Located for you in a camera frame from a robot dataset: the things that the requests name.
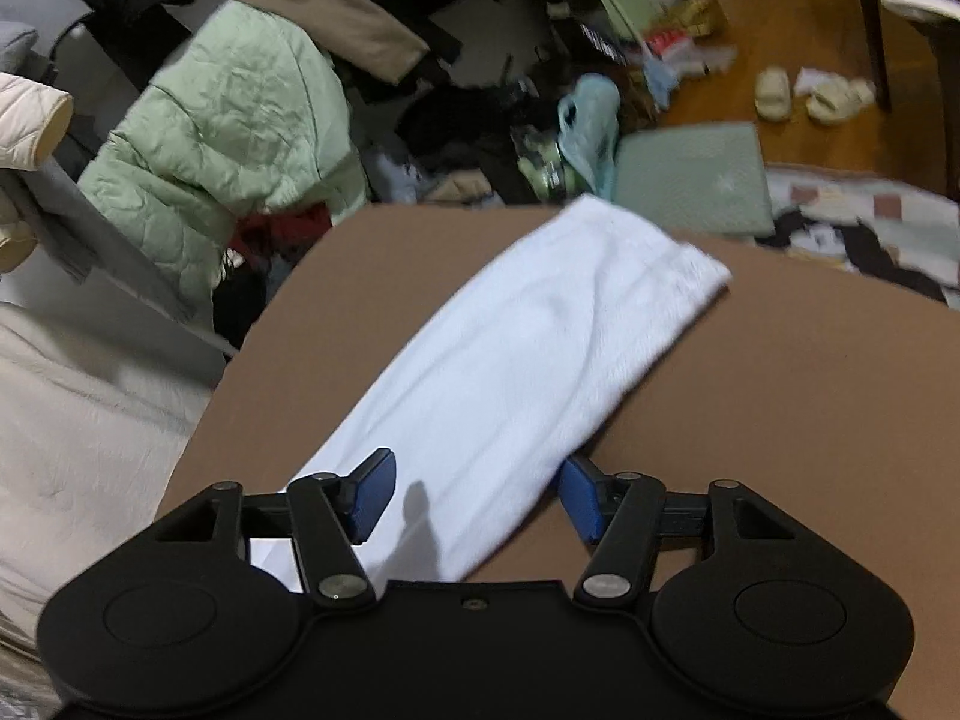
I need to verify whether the dark wooden chair leg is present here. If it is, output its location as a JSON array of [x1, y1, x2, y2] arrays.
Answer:
[[829, 0, 893, 110]]

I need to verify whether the beige coat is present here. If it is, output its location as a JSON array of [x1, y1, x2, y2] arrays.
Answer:
[[232, 0, 428, 83]]

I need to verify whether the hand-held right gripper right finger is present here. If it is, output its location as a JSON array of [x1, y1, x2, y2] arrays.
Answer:
[[559, 456, 796, 608]]

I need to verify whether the patterned rug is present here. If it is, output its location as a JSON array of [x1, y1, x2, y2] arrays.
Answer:
[[754, 165, 960, 308]]

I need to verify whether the pile of dark clothes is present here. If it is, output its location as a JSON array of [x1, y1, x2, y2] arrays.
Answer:
[[345, 0, 623, 203]]

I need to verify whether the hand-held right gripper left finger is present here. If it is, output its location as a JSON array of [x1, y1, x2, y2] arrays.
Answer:
[[154, 448, 397, 608]]

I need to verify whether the red cloth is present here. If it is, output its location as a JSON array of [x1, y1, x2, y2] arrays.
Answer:
[[229, 202, 331, 263]]

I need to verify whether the cream puffer jacket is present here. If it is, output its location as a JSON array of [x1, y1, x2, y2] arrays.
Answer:
[[0, 71, 74, 271]]

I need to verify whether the light green quilted jacket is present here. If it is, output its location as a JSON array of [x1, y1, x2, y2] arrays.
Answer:
[[77, 0, 368, 323]]

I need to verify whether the black cloth on rug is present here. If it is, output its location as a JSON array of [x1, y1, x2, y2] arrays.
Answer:
[[772, 210, 946, 305]]

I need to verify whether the green floor cushion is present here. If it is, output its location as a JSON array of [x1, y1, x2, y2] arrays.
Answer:
[[615, 122, 777, 237]]

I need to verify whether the light blue plastic bag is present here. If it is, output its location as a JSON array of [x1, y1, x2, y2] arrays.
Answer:
[[556, 73, 622, 200]]

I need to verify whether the pile of snack packets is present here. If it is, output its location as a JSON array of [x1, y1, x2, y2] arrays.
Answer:
[[645, 0, 740, 80]]

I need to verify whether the white fleece garment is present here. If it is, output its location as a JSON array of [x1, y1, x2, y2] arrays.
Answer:
[[247, 193, 732, 593]]

